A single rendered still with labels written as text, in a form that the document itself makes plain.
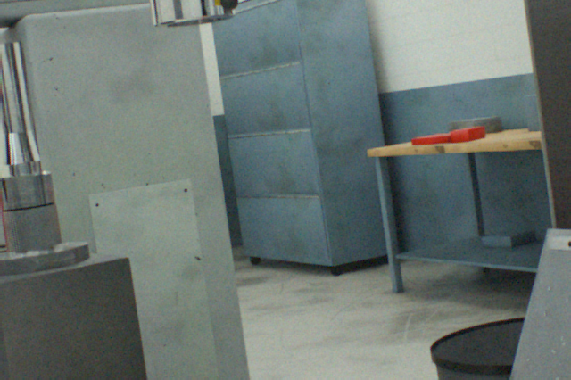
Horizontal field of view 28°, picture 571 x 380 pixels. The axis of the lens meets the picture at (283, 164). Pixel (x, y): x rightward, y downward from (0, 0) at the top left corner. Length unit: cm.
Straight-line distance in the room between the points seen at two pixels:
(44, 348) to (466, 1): 660
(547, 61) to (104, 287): 41
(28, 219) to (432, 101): 691
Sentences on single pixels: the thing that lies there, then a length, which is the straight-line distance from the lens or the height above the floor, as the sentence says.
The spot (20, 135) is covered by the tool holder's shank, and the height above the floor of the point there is 123.
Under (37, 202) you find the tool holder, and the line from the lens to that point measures 100.
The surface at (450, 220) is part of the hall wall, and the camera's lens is 787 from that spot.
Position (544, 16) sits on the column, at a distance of 98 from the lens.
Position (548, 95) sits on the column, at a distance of 99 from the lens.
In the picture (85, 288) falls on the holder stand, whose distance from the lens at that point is 98.
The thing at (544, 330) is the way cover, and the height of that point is 101.
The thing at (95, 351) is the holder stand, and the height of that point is 105.
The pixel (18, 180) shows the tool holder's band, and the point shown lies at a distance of 100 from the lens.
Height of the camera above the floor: 123
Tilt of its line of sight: 3 degrees down
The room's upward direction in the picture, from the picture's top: 8 degrees counter-clockwise
